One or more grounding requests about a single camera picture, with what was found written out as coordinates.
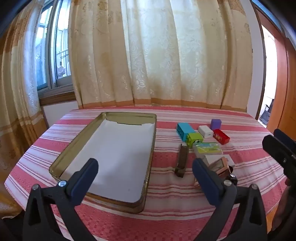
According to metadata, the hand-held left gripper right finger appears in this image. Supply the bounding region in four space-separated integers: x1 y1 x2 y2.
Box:
192 158 269 241

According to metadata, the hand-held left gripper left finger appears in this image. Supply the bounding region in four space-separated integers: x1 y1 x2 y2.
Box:
23 158 100 241

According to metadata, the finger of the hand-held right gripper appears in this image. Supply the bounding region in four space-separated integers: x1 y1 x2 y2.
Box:
273 128 296 155
262 135 296 163

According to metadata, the rose gold framed case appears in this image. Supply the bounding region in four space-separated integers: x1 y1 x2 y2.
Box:
194 157 234 188

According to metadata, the black round object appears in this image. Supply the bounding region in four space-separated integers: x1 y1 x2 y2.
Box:
225 173 238 186

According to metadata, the white cardboard box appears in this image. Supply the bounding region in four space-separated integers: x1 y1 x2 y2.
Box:
203 154 234 168

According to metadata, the clear plastic card box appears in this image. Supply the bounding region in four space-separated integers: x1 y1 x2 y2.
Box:
193 142 223 158

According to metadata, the brown comb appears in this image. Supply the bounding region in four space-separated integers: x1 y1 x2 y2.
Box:
174 144 189 178

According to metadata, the green building block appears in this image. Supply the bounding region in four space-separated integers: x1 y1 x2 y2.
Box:
187 133 204 149

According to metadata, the red block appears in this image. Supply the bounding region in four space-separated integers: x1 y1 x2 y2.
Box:
213 129 231 145

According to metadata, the teal building block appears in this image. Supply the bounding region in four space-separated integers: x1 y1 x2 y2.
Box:
177 123 196 142

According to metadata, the purple block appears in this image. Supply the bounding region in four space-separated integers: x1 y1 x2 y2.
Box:
210 119 222 131

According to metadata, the gold metal tin tray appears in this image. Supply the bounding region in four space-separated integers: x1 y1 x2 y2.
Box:
49 112 157 214

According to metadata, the person's right hand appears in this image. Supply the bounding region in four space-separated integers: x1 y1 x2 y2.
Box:
272 179 296 234

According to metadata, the dark chair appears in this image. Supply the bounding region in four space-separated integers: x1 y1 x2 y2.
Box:
259 98 275 127

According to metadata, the white paper liner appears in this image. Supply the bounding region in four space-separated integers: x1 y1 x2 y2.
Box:
60 119 155 202

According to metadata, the pink striped tablecloth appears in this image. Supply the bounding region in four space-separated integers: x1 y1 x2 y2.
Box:
5 107 292 241

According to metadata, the wooden window sill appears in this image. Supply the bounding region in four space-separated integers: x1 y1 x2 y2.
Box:
38 90 78 106

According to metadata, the narrow cream patterned curtain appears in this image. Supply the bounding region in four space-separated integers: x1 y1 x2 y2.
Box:
0 7 50 218

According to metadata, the window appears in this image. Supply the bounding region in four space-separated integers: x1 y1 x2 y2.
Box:
35 0 73 91

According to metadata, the wide cream patterned curtain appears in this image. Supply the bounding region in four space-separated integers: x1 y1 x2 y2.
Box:
67 0 253 112

